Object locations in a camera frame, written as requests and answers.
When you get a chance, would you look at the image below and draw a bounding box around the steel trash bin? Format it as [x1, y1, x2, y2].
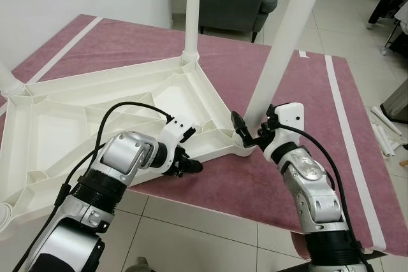
[381, 81, 408, 123]

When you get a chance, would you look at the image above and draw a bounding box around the maroon cloth with white stripes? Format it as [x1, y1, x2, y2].
[10, 14, 408, 260]

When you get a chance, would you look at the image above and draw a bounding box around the dark grey armchair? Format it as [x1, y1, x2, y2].
[198, 0, 278, 42]

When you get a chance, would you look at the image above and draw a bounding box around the dark robot left foot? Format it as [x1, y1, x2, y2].
[126, 257, 156, 272]

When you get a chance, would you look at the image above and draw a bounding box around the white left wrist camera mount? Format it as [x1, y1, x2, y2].
[159, 116, 197, 157]

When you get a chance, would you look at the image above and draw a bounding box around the white plastic tube bundle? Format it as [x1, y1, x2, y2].
[370, 106, 408, 158]

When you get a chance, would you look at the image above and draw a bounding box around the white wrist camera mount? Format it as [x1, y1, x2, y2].
[159, 116, 197, 157]
[265, 103, 303, 161]

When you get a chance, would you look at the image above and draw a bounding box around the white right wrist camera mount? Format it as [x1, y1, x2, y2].
[265, 103, 303, 161]

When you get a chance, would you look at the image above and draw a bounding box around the white plastic children table top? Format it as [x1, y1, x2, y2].
[0, 54, 256, 241]

